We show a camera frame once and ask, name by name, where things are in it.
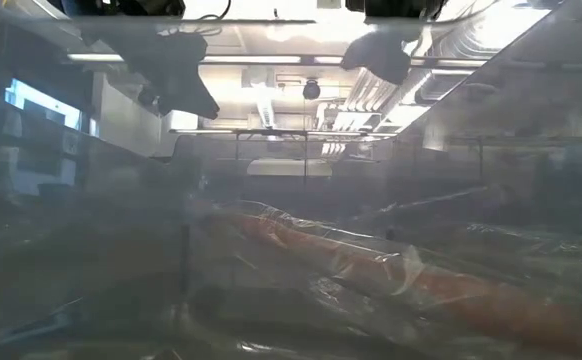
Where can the white rectangular panel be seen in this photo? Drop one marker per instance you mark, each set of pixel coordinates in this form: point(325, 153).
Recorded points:
point(289, 167)

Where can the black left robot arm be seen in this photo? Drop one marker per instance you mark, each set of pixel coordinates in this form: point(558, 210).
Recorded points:
point(121, 7)

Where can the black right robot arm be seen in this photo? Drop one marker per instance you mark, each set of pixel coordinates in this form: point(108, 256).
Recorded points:
point(396, 7)

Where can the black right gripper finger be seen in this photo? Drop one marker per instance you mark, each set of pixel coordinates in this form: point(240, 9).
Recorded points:
point(358, 57)

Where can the clear plastic bin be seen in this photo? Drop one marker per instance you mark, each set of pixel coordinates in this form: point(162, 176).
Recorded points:
point(121, 280)

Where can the black round ceiling lamp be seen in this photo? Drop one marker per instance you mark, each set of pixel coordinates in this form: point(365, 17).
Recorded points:
point(146, 95)

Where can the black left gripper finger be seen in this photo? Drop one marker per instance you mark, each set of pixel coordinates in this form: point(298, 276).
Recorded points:
point(203, 92)
point(188, 102)

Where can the ceiling light strip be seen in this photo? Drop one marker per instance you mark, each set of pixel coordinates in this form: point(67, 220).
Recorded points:
point(96, 58)
point(251, 59)
point(328, 60)

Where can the green toothbrush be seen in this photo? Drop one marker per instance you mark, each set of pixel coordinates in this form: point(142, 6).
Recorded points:
point(521, 240)

